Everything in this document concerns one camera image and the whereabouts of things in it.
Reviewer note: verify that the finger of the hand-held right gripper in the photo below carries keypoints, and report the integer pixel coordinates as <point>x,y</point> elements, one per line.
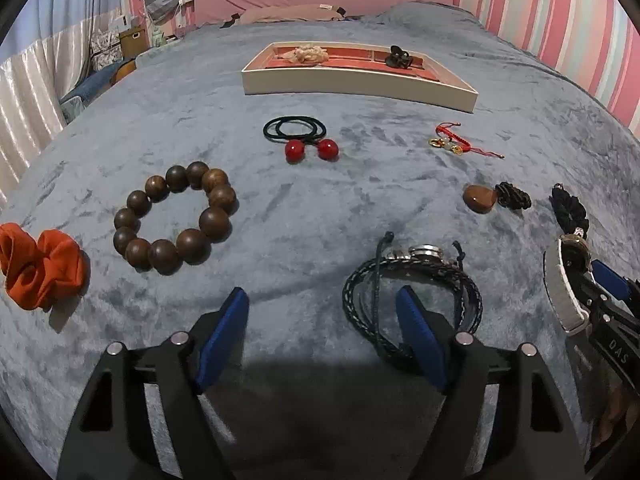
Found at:
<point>612,340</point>
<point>611,276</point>

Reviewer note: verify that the floral patterned storage box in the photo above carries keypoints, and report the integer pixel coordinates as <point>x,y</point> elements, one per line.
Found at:
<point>104,47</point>

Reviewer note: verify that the small white box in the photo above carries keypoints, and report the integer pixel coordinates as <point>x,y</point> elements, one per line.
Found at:
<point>119,22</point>

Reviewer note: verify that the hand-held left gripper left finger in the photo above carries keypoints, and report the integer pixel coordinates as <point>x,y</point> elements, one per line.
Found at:
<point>225,335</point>

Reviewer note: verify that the wooden chair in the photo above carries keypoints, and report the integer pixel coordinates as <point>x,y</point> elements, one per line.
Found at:
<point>125,70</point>

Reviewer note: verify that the pale green cloth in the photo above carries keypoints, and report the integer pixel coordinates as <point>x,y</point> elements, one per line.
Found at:
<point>157,36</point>

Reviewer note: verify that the blue cloth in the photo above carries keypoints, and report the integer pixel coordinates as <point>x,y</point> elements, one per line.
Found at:
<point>90,87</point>

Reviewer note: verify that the white tray with red lining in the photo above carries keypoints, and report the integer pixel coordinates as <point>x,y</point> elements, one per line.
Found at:
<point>350,85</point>

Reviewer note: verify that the silver wristwatch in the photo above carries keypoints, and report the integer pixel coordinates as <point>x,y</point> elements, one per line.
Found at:
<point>425,252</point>

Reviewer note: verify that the person's right hand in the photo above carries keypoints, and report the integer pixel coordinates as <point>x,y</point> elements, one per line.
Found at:
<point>612,410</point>

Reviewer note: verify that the black hair claw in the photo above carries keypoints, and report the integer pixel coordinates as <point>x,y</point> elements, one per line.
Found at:
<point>397,56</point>

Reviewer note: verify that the beige pillow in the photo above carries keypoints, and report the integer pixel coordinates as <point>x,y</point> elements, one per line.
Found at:
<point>290,12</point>

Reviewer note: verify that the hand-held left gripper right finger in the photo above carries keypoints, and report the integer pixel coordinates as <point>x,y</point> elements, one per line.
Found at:
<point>422,340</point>

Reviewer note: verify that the grey plush blanket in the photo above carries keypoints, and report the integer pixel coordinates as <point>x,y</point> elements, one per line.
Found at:
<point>350,200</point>

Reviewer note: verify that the pale striped curtain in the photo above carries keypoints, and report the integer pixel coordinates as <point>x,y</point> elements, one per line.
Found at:
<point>30,85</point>

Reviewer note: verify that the beige scrunchie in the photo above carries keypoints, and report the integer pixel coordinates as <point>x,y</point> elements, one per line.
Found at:
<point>310,55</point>

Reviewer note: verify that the orange scrunchie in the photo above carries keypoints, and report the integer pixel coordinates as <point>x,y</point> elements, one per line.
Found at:
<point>55,260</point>

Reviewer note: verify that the brown cardboard box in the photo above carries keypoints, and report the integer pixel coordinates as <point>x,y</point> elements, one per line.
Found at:
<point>132,40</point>

